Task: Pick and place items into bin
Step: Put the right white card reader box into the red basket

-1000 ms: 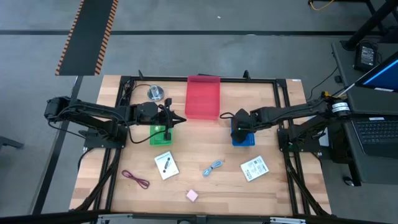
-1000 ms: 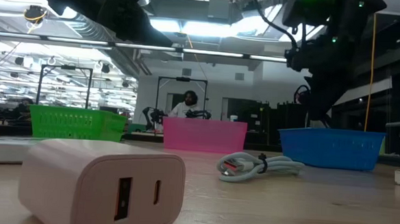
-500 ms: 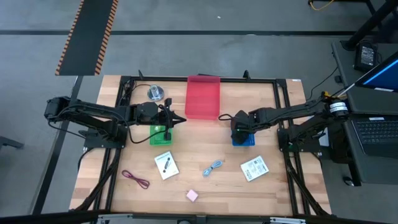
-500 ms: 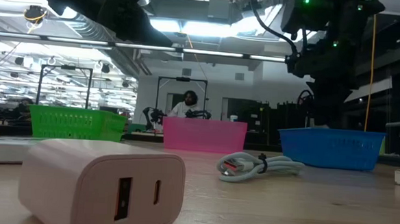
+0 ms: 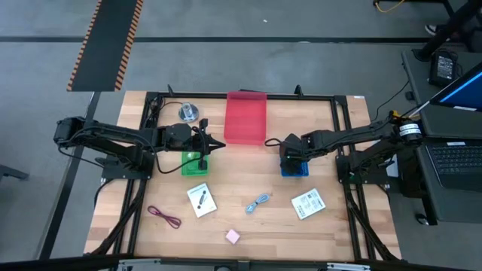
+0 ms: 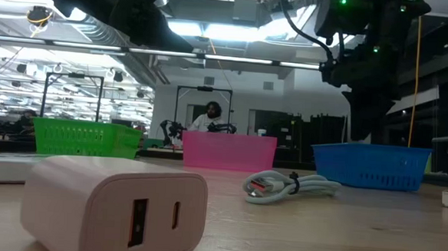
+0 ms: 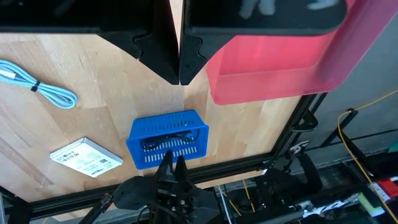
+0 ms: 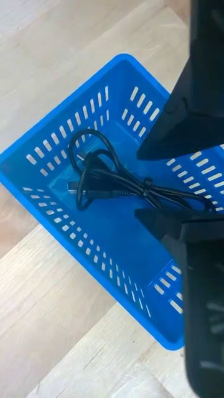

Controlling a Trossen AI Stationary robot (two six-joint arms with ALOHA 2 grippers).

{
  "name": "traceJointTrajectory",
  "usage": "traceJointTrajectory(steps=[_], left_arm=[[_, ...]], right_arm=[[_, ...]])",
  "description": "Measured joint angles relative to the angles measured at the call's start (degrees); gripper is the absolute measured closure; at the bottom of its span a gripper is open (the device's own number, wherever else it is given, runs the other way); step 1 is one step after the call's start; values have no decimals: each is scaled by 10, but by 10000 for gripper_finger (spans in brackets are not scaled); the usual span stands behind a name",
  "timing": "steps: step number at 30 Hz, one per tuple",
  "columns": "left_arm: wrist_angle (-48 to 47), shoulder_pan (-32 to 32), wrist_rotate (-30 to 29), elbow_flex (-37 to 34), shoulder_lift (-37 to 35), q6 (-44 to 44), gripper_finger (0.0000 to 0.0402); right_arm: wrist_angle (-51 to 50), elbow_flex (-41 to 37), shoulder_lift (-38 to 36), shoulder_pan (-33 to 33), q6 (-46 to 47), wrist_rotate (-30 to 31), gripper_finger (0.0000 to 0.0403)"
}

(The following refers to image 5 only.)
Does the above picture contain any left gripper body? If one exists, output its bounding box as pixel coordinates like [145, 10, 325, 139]
[160, 122, 210, 155]

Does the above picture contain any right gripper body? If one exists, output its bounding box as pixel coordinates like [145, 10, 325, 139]
[279, 132, 313, 175]

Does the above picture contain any white box with black picture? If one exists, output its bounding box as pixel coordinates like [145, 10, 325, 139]
[186, 182, 218, 219]

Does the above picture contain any white box with printed text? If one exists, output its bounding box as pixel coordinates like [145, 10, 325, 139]
[290, 187, 327, 221]

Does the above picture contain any light blue USB cable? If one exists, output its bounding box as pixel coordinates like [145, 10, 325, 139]
[245, 193, 271, 215]

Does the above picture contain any magenta USB cable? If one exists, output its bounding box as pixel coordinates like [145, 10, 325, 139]
[147, 205, 183, 230]

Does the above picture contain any blue plastic bin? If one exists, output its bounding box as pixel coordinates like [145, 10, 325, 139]
[280, 160, 310, 178]

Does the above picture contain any green plastic bin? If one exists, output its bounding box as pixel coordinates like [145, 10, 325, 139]
[181, 150, 210, 177]

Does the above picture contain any pink plastic bin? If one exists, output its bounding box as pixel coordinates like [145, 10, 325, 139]
[223, 90, 268, 146]

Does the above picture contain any silver round metal stand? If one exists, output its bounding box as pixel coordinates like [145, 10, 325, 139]
[178, 101, 200, 123]

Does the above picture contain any black orange striped floor mat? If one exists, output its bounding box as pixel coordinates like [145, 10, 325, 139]
[66, 0, 145, 93]

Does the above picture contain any laptop computer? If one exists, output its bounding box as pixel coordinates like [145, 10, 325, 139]
[401, 47, 482, 227]

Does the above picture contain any black laptop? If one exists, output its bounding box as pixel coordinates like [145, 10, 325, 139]
[416, 137, 482, 193]

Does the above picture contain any black power adapter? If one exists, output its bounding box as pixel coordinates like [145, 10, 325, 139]
[429, 50, 459, 88]

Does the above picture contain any grey chair base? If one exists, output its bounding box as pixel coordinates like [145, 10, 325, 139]
[0, 163, 30, 182]

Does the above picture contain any person's shoe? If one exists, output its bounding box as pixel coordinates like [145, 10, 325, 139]
[424, 23, 450, 38]

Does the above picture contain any monitor with blue screen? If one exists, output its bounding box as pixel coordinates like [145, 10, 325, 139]
[429, 61, 482, 113]

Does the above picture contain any black aluminium table frame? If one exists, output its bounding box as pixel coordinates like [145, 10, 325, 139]
[84, 84, 402, 264]

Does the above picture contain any yellow cable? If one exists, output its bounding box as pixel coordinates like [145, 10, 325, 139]
[374, 0, 407, 14]

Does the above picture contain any black camera beam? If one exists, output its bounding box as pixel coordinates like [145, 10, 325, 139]
[0, 254, 482, 271]

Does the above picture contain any black slanted stand post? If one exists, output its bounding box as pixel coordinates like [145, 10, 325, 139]
[412, 0, 482, 62]

